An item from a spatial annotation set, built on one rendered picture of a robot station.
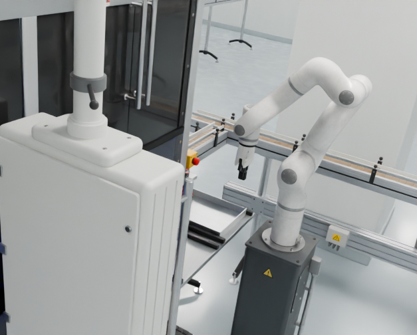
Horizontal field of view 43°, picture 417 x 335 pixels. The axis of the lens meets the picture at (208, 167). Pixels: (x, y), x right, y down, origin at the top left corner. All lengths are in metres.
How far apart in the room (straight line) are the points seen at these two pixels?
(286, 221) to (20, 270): 1.11
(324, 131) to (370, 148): 1.59
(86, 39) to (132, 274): 0.56
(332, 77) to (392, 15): 1.50
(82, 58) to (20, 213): 0.48
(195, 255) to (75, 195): 0.91
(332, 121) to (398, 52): 1.48
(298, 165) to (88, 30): 1.12
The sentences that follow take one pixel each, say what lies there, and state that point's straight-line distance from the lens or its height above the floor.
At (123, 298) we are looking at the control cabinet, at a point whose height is 1.22.
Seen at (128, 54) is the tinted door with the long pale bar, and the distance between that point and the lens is 1.98.
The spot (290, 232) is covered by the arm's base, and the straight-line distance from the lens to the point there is 2.29.
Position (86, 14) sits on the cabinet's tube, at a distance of 1.25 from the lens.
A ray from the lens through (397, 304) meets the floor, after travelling 3.73.
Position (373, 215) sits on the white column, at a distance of 3.81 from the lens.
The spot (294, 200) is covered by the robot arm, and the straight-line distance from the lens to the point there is 2.21.
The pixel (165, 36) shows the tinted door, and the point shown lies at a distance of 2.17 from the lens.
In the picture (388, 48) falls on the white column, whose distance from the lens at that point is 3.48.
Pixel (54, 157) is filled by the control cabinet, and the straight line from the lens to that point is 1.37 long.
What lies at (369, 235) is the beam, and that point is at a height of 0.55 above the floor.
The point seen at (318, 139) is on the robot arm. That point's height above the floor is 1.38.
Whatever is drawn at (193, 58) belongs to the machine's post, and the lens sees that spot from 2.39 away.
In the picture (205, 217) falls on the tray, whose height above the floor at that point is 0.88.
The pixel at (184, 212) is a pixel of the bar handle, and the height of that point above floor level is 1.39.
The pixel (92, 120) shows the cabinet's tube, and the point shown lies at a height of 1.63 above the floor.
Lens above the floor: 2.12
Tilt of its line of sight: 26 degrees down
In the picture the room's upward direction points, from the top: 8 degrees clockwise
